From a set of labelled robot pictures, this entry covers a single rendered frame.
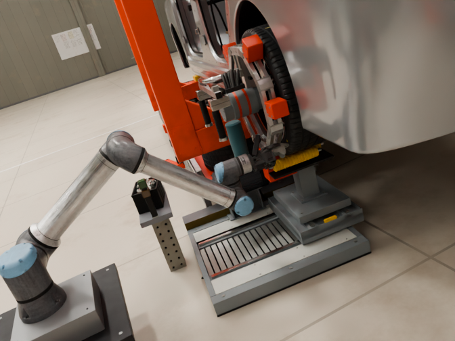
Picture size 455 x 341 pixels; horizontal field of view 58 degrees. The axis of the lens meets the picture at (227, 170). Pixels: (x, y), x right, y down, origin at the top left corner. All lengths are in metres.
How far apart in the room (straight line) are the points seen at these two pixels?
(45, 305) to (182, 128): 1.24
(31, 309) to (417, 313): 1.53
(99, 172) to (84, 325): 0.60
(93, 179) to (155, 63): 0.90
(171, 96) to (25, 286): 1.29
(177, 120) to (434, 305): 1.63
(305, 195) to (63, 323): 1.35
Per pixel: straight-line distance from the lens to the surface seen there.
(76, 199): 1.84
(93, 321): 1.77
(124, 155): 1.64
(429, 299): 1.95
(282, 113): 1.79
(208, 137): 2.54
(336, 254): 2.11
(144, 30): 2.43
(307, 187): 2.29
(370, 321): 1.87
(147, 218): 2.15
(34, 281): 1.81
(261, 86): 1.83
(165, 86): 2.45
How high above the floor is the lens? 1.31
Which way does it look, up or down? 21 degrees down
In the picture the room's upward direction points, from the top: 17 degrees counter-clockwise
